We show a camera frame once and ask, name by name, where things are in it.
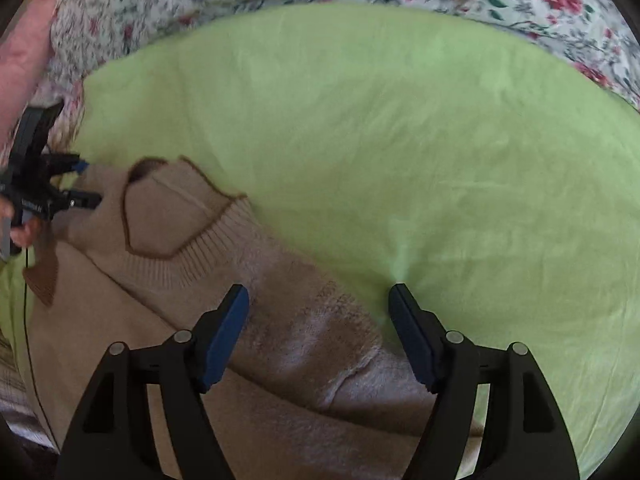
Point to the left hand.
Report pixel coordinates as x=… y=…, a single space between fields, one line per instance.
x=22 y=236

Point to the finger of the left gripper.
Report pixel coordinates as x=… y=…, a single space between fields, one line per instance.
x=68 y=199
x=57 y=164

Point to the plaid cloth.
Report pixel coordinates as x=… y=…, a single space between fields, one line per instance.
x=19 y=406

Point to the beige knit sweater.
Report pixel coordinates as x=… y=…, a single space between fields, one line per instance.
x=178 y=279

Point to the green bed sheet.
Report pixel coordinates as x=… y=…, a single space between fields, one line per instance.
x=477 y=196

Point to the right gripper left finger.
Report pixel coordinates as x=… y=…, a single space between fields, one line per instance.
x=111 y=435

